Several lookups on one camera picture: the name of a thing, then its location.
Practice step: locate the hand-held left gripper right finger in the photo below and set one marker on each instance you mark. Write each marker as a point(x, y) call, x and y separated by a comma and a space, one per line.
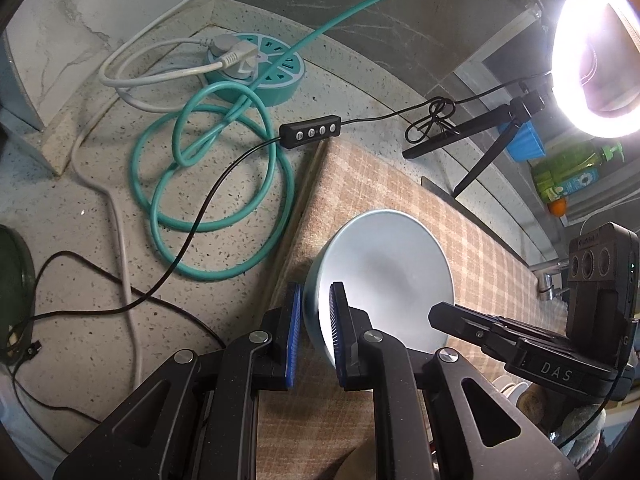
point(337, 340)

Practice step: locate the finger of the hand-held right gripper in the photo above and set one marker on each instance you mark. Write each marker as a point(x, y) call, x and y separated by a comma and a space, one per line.
point(465, 325)

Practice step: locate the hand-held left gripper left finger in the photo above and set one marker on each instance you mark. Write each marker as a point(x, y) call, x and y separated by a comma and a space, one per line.
point(292, 340)

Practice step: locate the mint green bowl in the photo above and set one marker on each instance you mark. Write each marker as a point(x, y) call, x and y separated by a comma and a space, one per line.
point(390, 270)

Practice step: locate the chrome faucet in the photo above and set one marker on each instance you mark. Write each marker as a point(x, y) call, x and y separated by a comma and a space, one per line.
point(547, 280)

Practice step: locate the orange fruit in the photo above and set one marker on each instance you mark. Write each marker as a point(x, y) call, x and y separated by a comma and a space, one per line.
point(558, 206)

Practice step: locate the green dish soap bottle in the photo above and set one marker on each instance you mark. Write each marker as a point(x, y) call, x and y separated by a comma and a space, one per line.
point(570, 172)

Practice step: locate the blue ribbed bowl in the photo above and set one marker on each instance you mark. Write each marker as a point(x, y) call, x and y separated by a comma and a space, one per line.
point(525, 142)

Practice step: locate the beige plaid cloth mat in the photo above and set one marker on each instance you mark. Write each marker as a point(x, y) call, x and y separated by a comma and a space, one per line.
point(400, 180)

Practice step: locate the black tripod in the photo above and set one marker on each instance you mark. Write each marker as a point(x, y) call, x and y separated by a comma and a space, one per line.
point(490, 125)

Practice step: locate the round teal power strip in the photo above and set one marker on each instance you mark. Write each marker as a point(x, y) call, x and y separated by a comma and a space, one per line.
point(280, 72)

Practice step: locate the dark green round object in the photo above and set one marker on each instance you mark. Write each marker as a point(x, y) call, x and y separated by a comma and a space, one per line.
point(15, 290)

